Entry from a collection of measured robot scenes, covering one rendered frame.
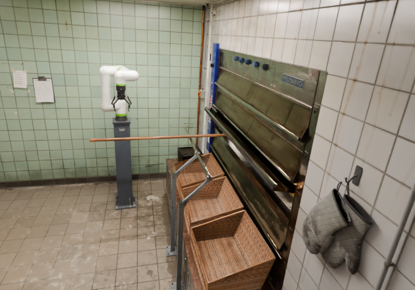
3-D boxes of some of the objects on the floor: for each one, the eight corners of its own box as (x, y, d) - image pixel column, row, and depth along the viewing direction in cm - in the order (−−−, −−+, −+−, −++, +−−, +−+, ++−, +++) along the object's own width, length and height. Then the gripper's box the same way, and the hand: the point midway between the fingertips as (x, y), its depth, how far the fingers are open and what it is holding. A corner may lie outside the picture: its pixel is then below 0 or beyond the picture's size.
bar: (184, 209, 368) (187, 127, 327) (205, 290, 252) (214, 179, 212) (160, 211, 360) (160, 127, 320) (171, 296, 245) (174, 182, 204)
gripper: (133, 89, 277) (134, 110, 285) (107, 89, 270) (108, 110, 277) (134, 91, 271) (134, 111, 278) (107, 91, 263) (108, 112, 271)
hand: (121, 110), depth 278 cm, fingers open, 13 cm apart
